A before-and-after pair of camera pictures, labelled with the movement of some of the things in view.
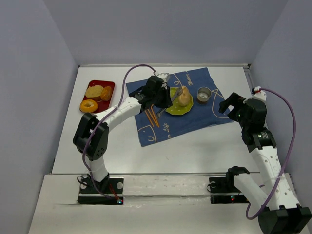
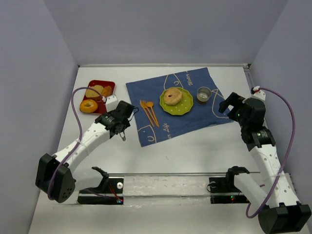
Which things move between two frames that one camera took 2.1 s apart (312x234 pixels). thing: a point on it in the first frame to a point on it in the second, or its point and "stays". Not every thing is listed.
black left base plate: (108, 192) stays
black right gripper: (232, 105) stays
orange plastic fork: (146, 113) stays
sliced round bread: (94, 91) stays
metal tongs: (176, 94) to (123, 136)
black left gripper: (161, 98) to (119, 129)
